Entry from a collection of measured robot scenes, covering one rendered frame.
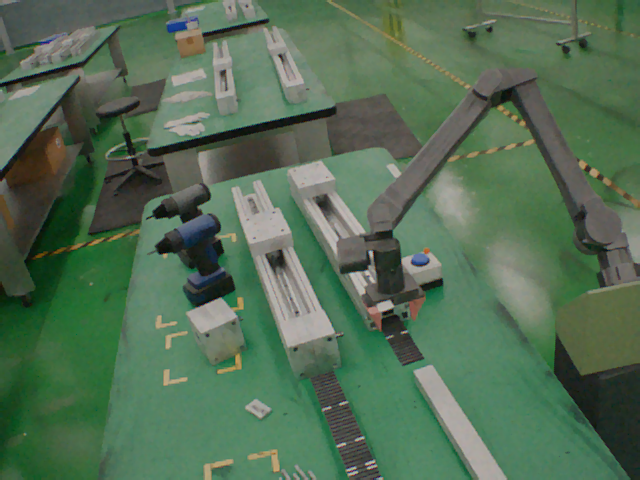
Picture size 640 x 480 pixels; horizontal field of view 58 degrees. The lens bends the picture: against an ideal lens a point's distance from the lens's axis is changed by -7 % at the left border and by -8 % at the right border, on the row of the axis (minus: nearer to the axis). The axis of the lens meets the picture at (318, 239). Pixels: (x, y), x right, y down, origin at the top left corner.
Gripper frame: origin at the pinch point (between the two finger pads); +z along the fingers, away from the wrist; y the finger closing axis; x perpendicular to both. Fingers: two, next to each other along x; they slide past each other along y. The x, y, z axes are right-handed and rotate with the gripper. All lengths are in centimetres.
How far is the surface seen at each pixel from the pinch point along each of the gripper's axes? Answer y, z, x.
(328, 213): 0, -1, -55
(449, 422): 1.2, 1.5, 30.7
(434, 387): 0.1, 1.5, 21.1
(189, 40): 19, -8, -388
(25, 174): 167, 52, -359
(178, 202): 40, -16, -57
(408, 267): -9.4, -1.4, -16.3
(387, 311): -0.1, 1.6, -6.4
